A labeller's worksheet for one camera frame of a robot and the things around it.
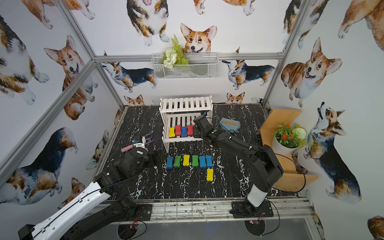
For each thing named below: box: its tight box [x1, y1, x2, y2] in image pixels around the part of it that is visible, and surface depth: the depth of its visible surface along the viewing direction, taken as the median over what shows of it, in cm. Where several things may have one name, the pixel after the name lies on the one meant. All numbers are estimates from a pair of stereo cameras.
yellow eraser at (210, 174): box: [206, 168, 214, 181], surface depth 86 cm
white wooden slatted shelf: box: [159, 95, 213, 153], surface depth 88 cm
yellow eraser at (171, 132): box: [169, 127, 176, 138], surface depth 90 cm
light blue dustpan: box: [219, 117, 241, 134], surface depth 112 cm
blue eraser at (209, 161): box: [206, 155, 213, 167], surface depth 92 cm
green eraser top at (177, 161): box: [173, 155, 182, 167], surface depth 92 cm
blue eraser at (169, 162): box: [166, 156, 174, 168], surface depth 92 cm
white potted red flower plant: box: [272, 121, 307, 156], surface depth 78 cm
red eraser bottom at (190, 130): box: [187, 125, 194, 136], surface depth 92 cm
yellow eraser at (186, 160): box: [183, 154, 190, 166], surface depth 92 cm
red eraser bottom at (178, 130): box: [175, 125, 182, 135], surface depth 90 cm
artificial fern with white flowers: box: [160, 34, 189, 69], surface depth 82 cm
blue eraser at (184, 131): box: [181, 126, 188, 137], surface depth 90 cm
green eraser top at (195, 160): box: [192, 155, 199, 167], surface depth 92 cm
